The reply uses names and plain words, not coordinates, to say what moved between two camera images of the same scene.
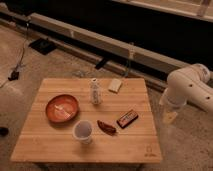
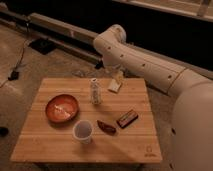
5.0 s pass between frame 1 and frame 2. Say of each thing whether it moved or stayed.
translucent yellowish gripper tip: moved
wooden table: stayed
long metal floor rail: stayed
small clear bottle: stayed
